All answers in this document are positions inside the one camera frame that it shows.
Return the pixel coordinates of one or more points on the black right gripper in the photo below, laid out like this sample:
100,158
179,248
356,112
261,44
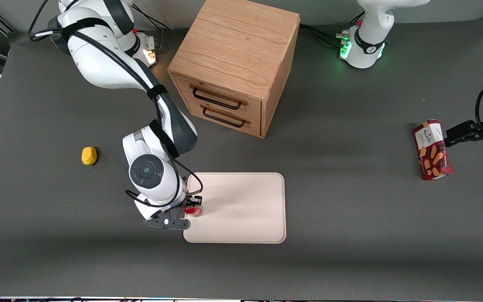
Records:
192,201

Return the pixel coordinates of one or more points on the red coke bottle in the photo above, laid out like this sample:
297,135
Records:
193,211

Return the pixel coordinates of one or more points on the beige rectangular tray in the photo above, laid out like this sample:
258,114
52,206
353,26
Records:
241,209

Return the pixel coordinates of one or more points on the red tartan cookie box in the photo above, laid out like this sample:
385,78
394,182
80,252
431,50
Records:
432,151

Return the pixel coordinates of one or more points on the wooden drawer front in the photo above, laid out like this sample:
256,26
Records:
254,128
183,86

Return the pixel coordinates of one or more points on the yellow lemon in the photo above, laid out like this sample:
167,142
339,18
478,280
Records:
89,155

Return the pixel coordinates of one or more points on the wooden two-drawer cabinet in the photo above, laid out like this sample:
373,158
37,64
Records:
233,46

